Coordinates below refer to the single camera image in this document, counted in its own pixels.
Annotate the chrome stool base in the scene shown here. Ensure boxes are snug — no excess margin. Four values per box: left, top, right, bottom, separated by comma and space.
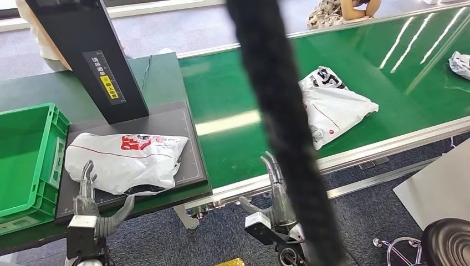
372, 237, 425, 266

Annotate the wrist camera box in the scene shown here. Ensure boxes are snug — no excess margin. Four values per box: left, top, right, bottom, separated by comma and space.
66, 215, 99, 259
244, 212, 283, 246

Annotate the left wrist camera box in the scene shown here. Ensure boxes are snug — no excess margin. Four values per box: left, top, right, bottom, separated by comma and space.
66, 215, 99, 259

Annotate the black scanner column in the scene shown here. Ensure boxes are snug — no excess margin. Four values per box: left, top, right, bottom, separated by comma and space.
23, 0, 150, 126

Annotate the green plastic crate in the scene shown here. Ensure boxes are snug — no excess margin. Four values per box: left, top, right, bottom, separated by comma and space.
0, 103, 71, 237

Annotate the green conveyor belt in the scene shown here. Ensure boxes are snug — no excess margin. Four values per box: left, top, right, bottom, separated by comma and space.
178, 5, 470, 190

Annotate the person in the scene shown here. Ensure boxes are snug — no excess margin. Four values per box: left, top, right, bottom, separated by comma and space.
15, 0, 73, 73
307, 0, 382, 30

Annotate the white package red black print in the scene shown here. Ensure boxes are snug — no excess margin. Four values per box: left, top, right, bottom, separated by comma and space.
298, 66, 380, 151

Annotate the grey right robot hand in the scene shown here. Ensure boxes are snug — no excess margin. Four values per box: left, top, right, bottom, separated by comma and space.
238, 150, 299, 228

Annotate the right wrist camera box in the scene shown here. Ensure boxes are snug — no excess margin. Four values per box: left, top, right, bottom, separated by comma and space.
244, 212, 283, 246

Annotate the white package with black print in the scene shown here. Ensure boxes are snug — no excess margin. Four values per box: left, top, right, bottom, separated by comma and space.
448, 50, 470, 81

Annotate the grey conveyor foot bracket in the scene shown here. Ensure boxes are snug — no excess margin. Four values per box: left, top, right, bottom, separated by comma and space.
172, 203, 200, 231

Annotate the black scanner base plate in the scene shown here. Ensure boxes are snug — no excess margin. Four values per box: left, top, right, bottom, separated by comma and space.
54, 100, 208, 224

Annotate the aluminium conveyor lower bar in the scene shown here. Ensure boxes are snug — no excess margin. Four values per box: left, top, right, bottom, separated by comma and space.
326, 156, 441, 200

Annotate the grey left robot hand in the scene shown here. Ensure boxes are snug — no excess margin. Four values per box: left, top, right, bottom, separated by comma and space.
73, 160, 136, 238

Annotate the black stool seat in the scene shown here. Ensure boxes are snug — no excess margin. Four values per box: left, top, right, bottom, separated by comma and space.
421, 218, 470, 266

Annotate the white package with red print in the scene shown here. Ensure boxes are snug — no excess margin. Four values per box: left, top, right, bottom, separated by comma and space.
64, 132, 190, 196

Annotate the pale grey panel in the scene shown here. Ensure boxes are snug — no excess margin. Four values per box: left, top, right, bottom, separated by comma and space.
392, 137, 470, 231

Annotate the aluminium conveyor side rail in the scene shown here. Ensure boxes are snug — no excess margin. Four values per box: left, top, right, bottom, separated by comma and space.
183, 116, 470, 221
177, 1, 470, 59

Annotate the yellow block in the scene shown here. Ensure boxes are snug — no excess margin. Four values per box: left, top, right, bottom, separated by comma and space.
214, 257, 246, 266

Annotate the black braided cable sleeve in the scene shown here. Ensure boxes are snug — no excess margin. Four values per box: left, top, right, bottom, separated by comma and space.
224, 0, 348, 266

